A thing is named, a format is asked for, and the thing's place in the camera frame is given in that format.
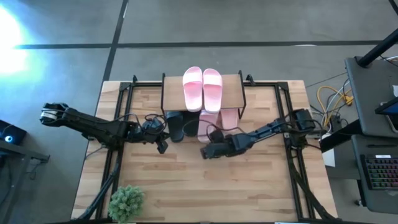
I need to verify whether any black aluminium table frame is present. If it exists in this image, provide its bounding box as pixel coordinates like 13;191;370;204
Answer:
76;74;345;224

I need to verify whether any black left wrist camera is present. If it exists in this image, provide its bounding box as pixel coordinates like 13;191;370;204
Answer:
143;119;165;134

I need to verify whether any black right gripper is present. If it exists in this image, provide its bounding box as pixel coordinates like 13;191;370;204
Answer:
201;134;246;160

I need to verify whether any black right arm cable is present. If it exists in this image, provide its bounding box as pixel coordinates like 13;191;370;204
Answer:
182;118;241;139

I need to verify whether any pink rubber slide sandal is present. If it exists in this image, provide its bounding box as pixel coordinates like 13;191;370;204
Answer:
182;66;203;113
197;110;220;144
202;68;223;114
220;108;240;129

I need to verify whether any yellow cable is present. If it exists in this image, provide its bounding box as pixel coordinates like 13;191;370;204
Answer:
316;85;354;125

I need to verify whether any grey desk with black pole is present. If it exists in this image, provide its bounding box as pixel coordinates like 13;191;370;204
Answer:
344;27;398;138

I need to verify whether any grey keyboard desk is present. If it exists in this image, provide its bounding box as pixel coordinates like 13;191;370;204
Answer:
350;134;398;216

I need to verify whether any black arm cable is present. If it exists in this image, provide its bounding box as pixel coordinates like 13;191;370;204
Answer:
182;118;241;139
123;113;167;127

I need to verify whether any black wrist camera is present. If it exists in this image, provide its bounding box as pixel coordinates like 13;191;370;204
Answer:
207;129;225;144
143;119;165;134

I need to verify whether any black rubber slide sandal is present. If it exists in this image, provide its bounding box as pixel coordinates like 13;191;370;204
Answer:
183;110;200;138
165;110;186;143

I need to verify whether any black tablet screen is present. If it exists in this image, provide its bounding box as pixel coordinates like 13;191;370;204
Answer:
374;97;398;132

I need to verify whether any small green artificial plant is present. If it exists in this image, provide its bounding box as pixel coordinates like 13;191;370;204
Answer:
108;185;146;224

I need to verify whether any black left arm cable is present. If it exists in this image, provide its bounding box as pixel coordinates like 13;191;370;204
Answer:
123;113;167;127

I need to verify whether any wooden shelf with black frame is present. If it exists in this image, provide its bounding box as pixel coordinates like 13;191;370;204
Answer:
160;70;248;121

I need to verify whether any grey side stand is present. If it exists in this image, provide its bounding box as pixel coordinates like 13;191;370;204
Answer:
0;139;51;224

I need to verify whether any backlit black keyboard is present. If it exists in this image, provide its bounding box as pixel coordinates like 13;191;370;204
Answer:
360;154;398;191

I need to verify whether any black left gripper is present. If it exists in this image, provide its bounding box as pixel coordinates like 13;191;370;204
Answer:
133;129;171;155

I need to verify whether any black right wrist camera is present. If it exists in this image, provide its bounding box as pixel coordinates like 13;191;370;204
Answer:
207;129;225;144

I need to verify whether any tangled cable bundle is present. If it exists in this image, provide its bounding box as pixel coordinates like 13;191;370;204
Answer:
310;79;354;133

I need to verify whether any black device with blue light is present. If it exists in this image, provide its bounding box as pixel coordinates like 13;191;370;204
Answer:
0;119;28;146

